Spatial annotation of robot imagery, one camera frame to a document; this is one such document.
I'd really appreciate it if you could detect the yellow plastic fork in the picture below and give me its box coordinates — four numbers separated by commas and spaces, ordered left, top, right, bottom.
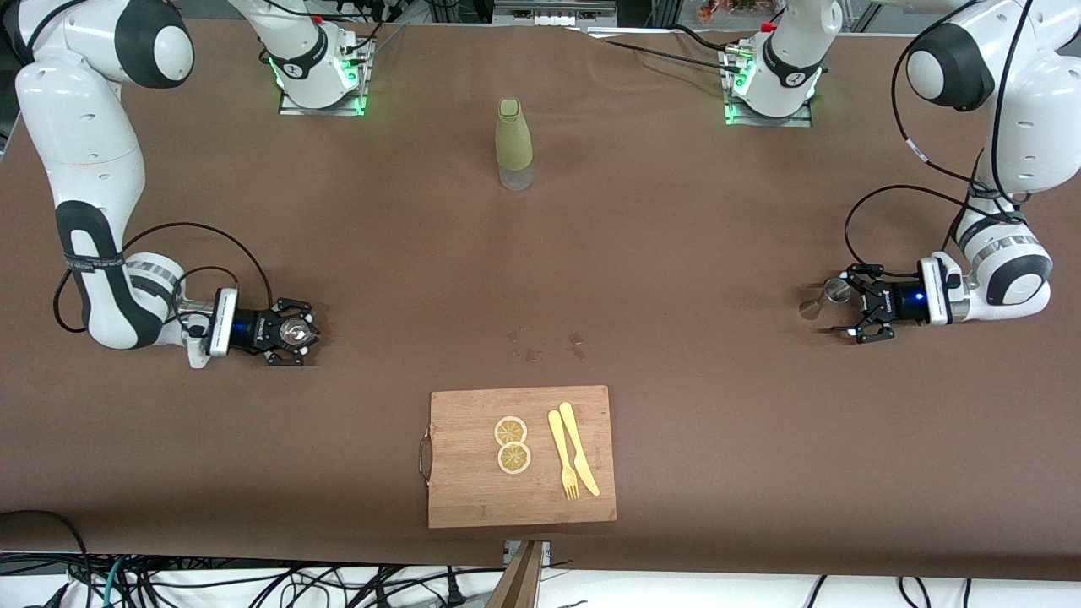
547, 410, 581, 501

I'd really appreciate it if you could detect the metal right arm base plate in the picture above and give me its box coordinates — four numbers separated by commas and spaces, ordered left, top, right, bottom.
279, 38, 369, 117

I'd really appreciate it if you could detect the steel jigger measuring cup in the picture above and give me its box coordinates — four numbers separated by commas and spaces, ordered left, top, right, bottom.
799, 279, 852, 322

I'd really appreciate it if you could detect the green sleeved glass bottle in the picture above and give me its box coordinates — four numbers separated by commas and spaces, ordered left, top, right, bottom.
496, 98, 535, 193

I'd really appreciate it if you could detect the grey power strip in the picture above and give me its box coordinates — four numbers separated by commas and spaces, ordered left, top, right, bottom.
494, 0, 617, 30

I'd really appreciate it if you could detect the clear glass beaker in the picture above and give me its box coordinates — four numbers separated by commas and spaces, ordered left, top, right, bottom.
280, 316, 320, 350

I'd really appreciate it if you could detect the thick black hose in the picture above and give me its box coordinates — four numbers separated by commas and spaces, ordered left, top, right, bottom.
0, 509, 92, 608

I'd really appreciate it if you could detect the wooden cutting board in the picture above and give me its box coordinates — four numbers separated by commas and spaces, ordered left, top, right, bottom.
419, 385, 617, 529

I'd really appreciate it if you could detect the black base power cable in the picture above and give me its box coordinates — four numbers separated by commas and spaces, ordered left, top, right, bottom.
587, 24, 752, 77

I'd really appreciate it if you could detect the teal floor cable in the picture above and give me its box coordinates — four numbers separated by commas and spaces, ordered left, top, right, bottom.
84, 556, 128, 608

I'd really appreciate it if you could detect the wooden post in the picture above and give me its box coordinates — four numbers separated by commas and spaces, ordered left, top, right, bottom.
488, 540, 546, 608

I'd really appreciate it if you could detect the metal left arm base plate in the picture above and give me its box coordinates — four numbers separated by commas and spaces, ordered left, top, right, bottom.
725, 46, 813, 128

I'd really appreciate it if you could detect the brown table cover sheet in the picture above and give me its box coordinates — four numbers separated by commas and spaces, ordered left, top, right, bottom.
0, 15, 1081, 584

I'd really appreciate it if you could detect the yellow plastic knife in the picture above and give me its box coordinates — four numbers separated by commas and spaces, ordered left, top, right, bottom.
558, 402, 601, 497

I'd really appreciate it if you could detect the orange background clutter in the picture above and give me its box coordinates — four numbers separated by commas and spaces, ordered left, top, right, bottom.
699, 0, 782, 22

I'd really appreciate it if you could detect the metal post bracket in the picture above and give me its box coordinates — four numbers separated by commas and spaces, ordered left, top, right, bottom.
504, 540, 551, 568

